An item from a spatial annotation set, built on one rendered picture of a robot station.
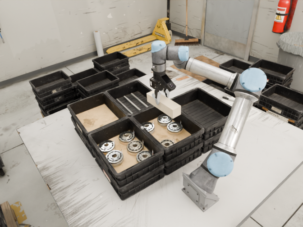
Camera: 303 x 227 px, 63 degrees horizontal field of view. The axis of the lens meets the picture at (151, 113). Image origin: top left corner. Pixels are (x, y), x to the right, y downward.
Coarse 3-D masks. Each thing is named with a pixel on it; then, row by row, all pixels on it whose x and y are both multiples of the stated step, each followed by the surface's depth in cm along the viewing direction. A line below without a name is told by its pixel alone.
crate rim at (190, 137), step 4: (148, 108) 170; (152, 108) 171; (140, 112) 167; (132, 116) 164; (184, 116) 161; (136, 120) 160; (192, 120) 157; (140, 124) 157; (196, 124) 154; (144, 128) 153; (148, 132) 150; (196, 132) 147; (200, 132) 148; (152, 136) 147; (188, 136) 145; (192, 136) 145; (196, 136) 148; (156, 140) 144; (184, 140) 143; (188, 140) 145; (160, 144) 141; (176, 144) 141; (180, 144) 142; (164, 148) 138; (168, 148) 138; (172, 148) 140; (164, 152) 139
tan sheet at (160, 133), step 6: (156, 120) 175; (156, 126) 170; (156, 132) 165; (162, 132) 164; (186, 132) 163; (156, 138) 160; (162, 138) 160; (168, 138) 160; (174, 138) 159; (180, 138) 159
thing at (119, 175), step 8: (120, 120) 161; (104, 128) 156; (88, 136) 150; (96, 144) 144; (160, 152) 136; (104, 160) 136; (144, 160) 132; (152, 160) 135; (112, 168) 129; (128, 168) 128; (136, 168) 130; (120, 176) 126
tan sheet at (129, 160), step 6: (114, 138) 163; (120, 144) 158; (120, 150) 153; (126, 150) 153; (126, 156) 149; (132, 156) 149; (126, 162) 145; (132, 162) 145; (120, 168) 142; (126, 168) 141
